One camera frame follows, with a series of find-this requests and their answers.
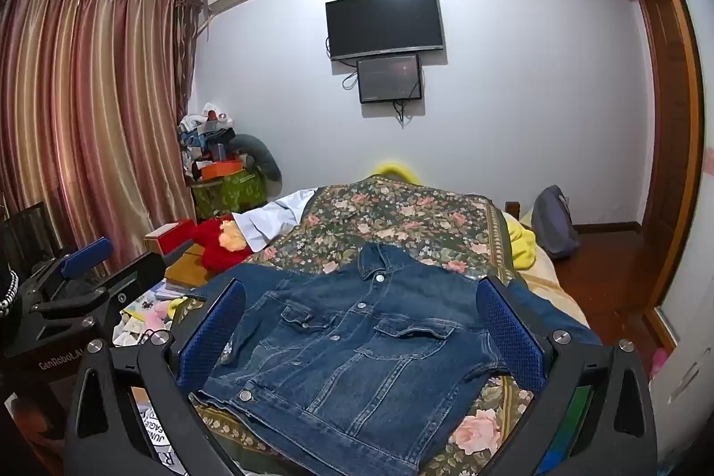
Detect yellow fuzzy cushion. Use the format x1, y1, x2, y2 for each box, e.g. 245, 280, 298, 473
371, 162, 426, 185

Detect large black wall television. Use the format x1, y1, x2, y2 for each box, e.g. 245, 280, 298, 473
325, 0, 445, 62

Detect wooden door frame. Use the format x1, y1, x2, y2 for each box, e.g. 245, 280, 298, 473
630, 0, 705, 323

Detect cream cartoon blanket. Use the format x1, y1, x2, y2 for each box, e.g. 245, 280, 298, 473
519, 208, 593, 332

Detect brown lace curtain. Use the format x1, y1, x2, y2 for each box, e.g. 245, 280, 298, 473
174, 0, 205, 131

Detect orange box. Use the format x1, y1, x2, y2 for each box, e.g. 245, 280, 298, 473
199, 160, 246, 180

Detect red plush toy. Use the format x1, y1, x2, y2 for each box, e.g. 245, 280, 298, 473
192, 215, 253, 272

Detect white plastic stool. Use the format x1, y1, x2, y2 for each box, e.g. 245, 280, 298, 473
648, 314, 714, 435

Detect grey pillow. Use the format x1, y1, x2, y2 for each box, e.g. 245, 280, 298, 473
228, 134, 283, 182

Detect blue denim jacket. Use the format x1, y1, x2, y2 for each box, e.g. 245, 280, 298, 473
187, 242, 603, 476

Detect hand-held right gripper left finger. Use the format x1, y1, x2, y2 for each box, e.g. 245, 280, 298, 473
64, 278, 249, 476

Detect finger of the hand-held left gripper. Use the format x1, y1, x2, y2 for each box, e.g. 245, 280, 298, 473
22, 237, 113, 314
33, 252, 169, 333

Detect black glossy panel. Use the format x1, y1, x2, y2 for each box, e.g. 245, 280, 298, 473
0, 200, 63, 281

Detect green floral blanket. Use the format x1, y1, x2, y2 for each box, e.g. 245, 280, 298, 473
173, 178, 536, 476

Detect pile of mixed clutter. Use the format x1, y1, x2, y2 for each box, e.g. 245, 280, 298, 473
177, 101, 242, 181

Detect pile of printed papers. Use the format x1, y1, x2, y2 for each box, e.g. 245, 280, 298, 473
112, 281, 191, 350

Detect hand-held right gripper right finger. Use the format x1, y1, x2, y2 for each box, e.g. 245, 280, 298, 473
477, 275, 659, 476

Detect white bead string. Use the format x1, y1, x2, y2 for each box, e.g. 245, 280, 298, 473
2, 271, 22, 322

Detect black monitor cable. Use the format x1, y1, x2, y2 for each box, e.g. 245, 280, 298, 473
392, 80, 423, 129

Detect small black wall monitor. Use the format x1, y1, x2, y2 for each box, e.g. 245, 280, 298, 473
357, 54, 423, 105

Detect yellow fleece blanket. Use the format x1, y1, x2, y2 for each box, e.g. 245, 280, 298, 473
503, 213, 537, 272

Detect grey blue backpack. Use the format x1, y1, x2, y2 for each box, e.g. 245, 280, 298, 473
530, 184, 581, 261

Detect white shirt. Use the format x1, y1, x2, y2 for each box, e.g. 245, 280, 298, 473
233, 189, 320, 252

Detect red topped wooden box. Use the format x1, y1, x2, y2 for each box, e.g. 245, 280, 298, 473
144, 219, 194, 255

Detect striped pink curtain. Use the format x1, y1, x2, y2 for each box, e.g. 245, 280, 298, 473
0, 0, 193, 257

